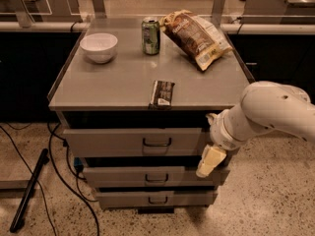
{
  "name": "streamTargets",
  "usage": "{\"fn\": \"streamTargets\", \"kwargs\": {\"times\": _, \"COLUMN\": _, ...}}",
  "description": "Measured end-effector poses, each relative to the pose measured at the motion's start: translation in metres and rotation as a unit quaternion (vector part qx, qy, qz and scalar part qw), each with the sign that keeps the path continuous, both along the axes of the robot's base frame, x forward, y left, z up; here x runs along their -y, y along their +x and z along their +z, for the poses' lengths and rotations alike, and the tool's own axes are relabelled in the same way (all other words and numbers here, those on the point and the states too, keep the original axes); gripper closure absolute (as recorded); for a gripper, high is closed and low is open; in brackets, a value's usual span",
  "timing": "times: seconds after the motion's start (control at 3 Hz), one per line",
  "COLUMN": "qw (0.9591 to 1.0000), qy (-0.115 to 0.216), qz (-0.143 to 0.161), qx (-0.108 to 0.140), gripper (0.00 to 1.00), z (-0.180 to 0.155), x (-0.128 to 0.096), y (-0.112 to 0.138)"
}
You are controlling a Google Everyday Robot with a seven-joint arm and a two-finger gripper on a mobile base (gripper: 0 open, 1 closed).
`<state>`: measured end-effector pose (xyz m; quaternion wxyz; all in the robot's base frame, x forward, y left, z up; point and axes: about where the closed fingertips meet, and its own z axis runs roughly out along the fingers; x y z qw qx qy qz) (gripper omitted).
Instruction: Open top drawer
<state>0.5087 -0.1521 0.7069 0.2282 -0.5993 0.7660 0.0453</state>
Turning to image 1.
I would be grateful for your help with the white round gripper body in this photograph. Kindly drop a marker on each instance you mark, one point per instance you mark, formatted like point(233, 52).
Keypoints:
point(220, 131)

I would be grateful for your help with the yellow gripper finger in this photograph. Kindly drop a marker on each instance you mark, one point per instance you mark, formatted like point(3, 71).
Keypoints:
point(212, 156)
point(211, 117)

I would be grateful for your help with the grey top drawer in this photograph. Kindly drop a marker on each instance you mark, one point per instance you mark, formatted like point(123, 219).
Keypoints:
point(136, 142)

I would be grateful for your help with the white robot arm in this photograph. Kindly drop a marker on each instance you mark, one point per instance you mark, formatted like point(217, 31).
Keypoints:
point(262, 108)

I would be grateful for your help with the grey drawer cabinet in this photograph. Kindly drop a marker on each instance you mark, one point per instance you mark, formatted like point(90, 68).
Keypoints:
point(116, 95)

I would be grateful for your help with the grey bottom drawer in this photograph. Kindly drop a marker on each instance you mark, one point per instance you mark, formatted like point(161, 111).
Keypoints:
point(156, 199)

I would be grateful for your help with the dark snack bar wrapper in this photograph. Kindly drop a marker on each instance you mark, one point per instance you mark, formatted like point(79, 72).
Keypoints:
point(161, 96)

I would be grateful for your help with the brown chip bag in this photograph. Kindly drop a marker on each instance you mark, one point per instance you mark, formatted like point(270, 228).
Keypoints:
point(197, 37)

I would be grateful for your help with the green soda can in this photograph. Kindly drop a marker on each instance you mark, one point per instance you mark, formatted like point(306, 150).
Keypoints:
point(150, 35)

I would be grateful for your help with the grey desk right background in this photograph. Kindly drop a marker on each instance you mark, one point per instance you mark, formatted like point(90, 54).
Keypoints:
point(279, 12)

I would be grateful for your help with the grey desk background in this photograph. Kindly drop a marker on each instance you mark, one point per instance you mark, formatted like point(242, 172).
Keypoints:
point(279, 12)
point(41, 10)

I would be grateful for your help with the white bowl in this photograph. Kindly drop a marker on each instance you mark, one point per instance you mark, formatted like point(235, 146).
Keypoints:
point(99, 47)

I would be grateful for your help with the black bar on floor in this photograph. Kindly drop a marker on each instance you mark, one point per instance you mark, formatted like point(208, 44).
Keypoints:
point(18, 220)

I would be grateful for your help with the grey desk left background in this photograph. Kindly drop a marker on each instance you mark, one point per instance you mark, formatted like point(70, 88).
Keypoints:
point(41, 10)

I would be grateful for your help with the white rail barrier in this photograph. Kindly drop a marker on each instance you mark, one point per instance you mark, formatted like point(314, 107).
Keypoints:
point(228, 28)

